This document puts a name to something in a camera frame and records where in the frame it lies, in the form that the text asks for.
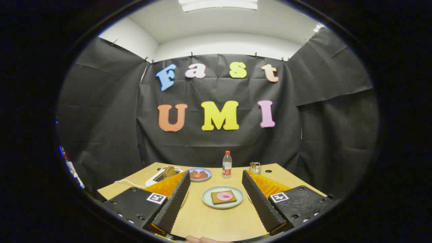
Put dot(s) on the brown meat patty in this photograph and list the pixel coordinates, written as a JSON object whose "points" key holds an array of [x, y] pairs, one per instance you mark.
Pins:
{"points": [[204, 174], [192, 173]]}

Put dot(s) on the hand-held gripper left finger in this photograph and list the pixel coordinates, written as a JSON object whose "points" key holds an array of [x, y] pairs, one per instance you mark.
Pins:
{"points": [[175, 202]]}

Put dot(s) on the pale green round plate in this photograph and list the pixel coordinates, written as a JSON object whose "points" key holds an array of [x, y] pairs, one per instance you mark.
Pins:
{"points": [[206, 199]]}

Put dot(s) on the square toast slice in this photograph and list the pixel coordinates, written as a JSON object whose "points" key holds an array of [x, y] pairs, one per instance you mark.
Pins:
{"points": [[216, 199]]}

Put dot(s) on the red tomato slice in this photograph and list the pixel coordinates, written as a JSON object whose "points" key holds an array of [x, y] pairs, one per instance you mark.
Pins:
{"points": [[197, 176]]}

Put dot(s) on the white toaster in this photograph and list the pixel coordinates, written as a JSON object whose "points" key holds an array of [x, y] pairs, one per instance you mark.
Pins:
{"points": [[153, 179]]}

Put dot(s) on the clear water bottle red cap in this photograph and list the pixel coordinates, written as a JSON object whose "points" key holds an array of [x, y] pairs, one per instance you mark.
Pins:
{"points": [[227, 167]]}

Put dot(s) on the brown bread slice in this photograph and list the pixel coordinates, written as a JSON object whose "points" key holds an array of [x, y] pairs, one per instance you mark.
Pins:
{"points": [[169, 171]]}

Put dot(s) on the pink ham slice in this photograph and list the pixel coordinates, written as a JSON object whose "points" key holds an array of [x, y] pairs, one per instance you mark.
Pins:
{"points": [[224, 196]]}

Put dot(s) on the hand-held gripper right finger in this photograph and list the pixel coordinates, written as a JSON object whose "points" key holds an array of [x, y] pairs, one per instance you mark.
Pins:
{"points": [[258, 202]]}

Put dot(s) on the black backdrop cloth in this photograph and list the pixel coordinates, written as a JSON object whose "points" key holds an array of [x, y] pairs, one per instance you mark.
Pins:
{"points": [[216, 145]]}

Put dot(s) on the blue plate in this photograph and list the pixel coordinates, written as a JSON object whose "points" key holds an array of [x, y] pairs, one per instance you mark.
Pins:
{"points": [[207, 178]]}

